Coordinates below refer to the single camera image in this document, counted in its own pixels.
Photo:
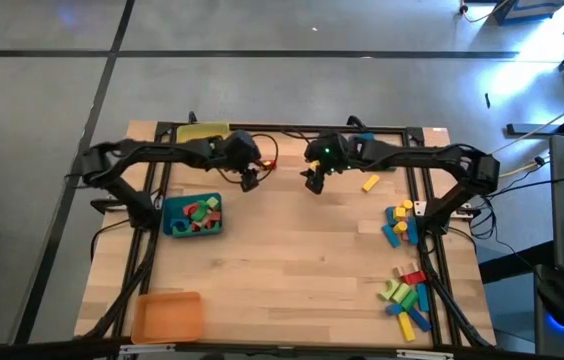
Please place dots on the green wooden arch block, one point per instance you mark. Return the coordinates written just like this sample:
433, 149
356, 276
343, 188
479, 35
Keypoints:
200, 212

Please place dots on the small black floor object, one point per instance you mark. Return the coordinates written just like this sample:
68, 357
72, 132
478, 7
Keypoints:
487, 100

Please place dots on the black mouse with light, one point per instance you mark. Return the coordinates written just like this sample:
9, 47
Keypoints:
557, 300

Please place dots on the blue box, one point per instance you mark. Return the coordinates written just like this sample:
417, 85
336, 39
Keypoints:
527, 10

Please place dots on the blue wooden cylinder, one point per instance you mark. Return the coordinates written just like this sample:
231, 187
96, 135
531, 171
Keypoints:
394, 309

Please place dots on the yellow wooden cylinder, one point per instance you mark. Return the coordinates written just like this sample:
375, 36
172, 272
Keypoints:
407, 204
400, 227

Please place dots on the teal plastic bin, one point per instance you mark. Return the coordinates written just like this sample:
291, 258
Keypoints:
167, 225

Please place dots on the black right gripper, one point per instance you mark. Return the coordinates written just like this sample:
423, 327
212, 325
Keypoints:
332, 150

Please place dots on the large red wooden block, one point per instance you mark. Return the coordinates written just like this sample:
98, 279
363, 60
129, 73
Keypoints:
214, 217

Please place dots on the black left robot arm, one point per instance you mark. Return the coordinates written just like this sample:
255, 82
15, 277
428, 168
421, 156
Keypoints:
162, 149

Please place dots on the yellow translucent plastic bin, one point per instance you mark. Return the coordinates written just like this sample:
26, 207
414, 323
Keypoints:
197, 131

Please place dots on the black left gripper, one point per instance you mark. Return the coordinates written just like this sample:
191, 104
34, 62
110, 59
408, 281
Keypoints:
237, 147

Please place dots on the light green arch block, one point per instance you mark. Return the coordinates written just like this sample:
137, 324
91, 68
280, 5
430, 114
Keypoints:
387, 291

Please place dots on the black table clamp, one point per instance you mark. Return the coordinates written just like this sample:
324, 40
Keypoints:
357, 122
192, 117

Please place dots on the black front bar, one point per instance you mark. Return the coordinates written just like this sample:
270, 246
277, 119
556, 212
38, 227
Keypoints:
37, 351

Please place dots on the black floor beam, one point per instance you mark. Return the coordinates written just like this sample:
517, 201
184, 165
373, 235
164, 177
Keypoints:
527, 130

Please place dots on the long yellow wooden block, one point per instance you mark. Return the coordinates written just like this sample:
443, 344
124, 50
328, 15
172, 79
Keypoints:
371, 183
406, 327

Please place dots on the yellow wooden cube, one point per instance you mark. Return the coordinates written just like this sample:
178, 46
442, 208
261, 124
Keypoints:
400, 213

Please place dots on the orange plastic bin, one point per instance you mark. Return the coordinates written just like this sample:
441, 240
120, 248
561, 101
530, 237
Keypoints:
167, 320

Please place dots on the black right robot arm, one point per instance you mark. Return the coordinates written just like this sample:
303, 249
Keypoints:
437, 155

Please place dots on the light green wooden block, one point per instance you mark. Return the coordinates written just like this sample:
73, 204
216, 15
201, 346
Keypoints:
401, 293

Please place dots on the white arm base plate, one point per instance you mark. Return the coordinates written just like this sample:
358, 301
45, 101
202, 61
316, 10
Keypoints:
422, 208

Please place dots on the silver bracket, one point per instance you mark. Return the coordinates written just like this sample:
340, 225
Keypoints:
424, 355
147, 349

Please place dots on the black table frame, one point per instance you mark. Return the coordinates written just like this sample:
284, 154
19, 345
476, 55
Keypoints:
292, 128

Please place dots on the short blue wooden block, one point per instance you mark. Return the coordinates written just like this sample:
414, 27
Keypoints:
390, 216

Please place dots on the dark blue long block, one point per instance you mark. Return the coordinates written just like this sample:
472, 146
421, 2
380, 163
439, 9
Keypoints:
419, 320

